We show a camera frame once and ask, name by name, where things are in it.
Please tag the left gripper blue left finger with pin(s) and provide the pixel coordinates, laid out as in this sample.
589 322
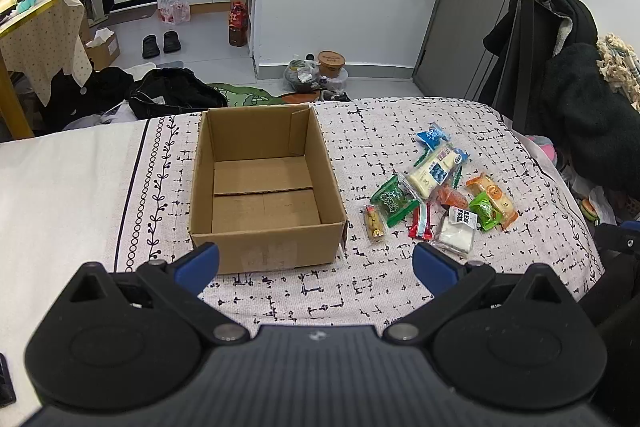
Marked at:
194 271

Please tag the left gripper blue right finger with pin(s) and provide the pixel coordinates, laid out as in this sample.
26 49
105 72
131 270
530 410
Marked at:
436 271

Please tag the white sesame cake packet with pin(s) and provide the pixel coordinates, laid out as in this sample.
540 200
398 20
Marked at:
457 230

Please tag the red white snack stick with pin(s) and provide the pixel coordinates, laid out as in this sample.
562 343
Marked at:
421 227

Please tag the light green nut packet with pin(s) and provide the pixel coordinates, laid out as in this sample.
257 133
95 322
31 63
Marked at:
488 217

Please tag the orange sausage packet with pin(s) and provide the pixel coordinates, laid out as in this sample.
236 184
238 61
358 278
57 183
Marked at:
447 197

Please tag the small yellow candy packet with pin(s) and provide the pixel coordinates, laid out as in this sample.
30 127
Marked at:
374 223

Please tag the dark green snack packet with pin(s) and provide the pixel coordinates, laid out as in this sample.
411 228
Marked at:
395 199

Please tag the orange cracker packet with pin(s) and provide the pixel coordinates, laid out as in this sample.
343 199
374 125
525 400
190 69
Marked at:
497 197

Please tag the long white bread packet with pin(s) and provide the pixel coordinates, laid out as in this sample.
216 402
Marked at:
435 168

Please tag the patterned white bed cover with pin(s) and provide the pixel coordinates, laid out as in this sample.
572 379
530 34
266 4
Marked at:
120 194

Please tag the open cardboard box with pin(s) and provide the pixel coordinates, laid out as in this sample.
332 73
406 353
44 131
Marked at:
264 191

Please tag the blue snack packet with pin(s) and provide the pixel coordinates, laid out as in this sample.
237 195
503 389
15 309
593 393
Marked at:
432 137

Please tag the burger plush toy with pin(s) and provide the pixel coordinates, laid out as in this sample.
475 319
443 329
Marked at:
588 211

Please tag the pink grey plush toy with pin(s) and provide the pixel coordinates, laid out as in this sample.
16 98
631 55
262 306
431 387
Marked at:
546 146

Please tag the green floor mat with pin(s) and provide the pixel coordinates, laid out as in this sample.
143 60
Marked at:
238 96

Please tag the black clothes pile on floor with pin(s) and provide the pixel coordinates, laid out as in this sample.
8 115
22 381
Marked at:
161 92

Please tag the black slipper left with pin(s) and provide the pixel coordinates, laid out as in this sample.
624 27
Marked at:
150 48

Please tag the black slipper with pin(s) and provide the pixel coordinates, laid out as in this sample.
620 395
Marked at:
171 42
150 48

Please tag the black coat on chair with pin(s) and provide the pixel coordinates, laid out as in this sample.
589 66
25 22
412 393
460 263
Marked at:
570 102

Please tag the black slipper right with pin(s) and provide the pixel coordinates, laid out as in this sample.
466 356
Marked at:
171 42

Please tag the small cardboard box with tissue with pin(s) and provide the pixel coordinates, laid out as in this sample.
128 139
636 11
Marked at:
103 49

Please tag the red oil bottle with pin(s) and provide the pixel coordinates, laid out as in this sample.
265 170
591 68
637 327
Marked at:
238 21

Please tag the pink plastic bag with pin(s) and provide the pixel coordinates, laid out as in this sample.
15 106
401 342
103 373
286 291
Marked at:
173 12

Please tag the table with dotted cloth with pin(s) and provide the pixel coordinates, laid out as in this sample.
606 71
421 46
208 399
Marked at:
39 43

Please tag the clear plastic bag by wall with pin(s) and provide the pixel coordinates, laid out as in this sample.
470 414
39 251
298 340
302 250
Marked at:
301 76

